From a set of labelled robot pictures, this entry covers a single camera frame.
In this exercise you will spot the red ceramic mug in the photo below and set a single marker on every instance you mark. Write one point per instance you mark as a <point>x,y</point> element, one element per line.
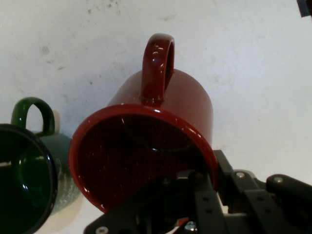
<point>122,158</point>

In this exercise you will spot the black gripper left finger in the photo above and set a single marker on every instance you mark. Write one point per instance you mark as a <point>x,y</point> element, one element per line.
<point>202,197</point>

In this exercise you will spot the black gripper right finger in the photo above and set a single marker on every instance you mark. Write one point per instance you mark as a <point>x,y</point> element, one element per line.
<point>256,207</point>

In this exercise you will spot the green ceramic mug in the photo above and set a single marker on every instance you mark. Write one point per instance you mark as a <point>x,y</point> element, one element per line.
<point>24,182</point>

